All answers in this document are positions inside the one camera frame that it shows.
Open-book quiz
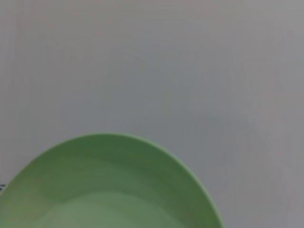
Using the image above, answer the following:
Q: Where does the light green plate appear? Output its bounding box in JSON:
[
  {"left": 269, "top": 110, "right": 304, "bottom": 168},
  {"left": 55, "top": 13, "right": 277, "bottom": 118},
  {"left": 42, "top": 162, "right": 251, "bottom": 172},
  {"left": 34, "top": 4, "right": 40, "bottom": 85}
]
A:
[{"left": 0, "top": 133, "right": 226, "bottom": 228}]

